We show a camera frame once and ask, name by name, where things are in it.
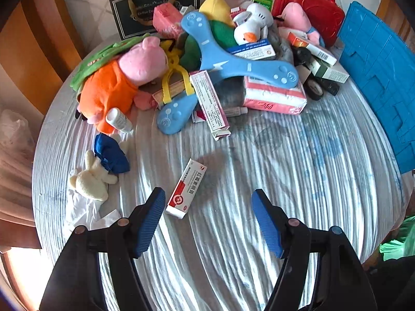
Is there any red white ointment box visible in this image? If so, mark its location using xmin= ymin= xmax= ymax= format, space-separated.
xmin=166 ymin=159 xmax=207 ymax=219

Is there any purple white medicine box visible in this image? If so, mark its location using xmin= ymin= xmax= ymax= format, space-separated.
xmin=190 ymin=70 xmax=231 ymax=141

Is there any black cylinder object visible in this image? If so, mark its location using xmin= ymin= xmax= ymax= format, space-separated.
xmin=319 ymin=79 xmax=340 ymax=96

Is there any green plastic bag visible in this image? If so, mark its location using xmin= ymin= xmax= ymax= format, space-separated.
xmin=379 ymin=216 xmax=415 ymax=261

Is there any cream rabbit blue plush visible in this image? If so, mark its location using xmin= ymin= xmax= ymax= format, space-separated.
xmin=68 ymin=133 xmax=130 ymax=202

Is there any striped tablecloth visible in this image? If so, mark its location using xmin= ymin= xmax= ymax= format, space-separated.
xmin=31 ymin=34 xmax=406 ymax=311

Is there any white pill bottle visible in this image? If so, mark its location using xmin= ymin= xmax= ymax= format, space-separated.
xmin=106 ymin=108 xmax=133 ymax=133

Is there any blue boomerang toy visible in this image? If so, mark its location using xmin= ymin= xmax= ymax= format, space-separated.
xmin=157 ymin=11 xmax=299 ymax=135

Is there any black tape roll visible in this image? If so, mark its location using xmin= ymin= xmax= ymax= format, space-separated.
xmin=304 ymin=77 xmax=323 ymax=101

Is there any pink pig orange plush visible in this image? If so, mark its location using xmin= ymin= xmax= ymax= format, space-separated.
xmin=77 ymin=35 xmax=168 ymax=134

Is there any pink striped tissue pack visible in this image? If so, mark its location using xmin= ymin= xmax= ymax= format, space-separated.
xmin=243 ymin=76 xmax=307 ymax=115

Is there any white green medicine box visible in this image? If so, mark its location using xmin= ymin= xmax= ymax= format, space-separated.
xmin=305 ymin=56 xmax=350 ymax=83

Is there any grey plush toy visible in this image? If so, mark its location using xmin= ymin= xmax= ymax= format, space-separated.
xmin=214 ymin=23 xmax=294 ymax=108

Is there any blue plastic storage crate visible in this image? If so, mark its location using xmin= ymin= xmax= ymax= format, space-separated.
xmin=338 ymin=2 xmax=415 ymax=173

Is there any green fabric hat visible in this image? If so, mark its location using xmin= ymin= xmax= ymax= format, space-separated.
xmin=70 ymin=33 xmax=150 ymax=91

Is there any white orange medicine box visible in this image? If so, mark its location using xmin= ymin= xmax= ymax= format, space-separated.
xmin=287 ymin=32 xmax=337 ymax=65

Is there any white blue medicine box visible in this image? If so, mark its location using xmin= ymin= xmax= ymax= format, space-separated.
xmin=226 ymin=39 xmax=276 ymax=60

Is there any yellow plastic clip toy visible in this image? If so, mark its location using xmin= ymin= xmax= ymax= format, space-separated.
xmin=160 ymin=39 xmax=195 ymax=104

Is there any red plastic toy suitcase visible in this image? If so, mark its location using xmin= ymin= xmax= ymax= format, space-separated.
xmin=272 ymin=0 xmax=345 ymax=47

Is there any pink pig blue plush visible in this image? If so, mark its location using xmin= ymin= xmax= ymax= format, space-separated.
xmin=278 ymin=2 xmax=326 ymax=47

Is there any white duck plush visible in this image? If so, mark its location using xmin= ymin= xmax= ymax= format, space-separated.
xmin=233 ymin=3 xmax=274 ymax=45

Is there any black gift box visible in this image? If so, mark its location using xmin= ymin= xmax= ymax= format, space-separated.
xmin=110 ymin=0 xmax=200 ymax=40

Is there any pink packet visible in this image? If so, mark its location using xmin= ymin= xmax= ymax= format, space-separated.
xmin=153 ymin=2 xmax=184 ymax=40

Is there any green small carton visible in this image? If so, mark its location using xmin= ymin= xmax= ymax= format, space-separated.
xmin=252 ymin=0 xmax=274 ymax=11

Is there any yellow plush toy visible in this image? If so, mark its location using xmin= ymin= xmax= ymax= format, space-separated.
xmin=199 ymin=0 xmax=235 ymax=28

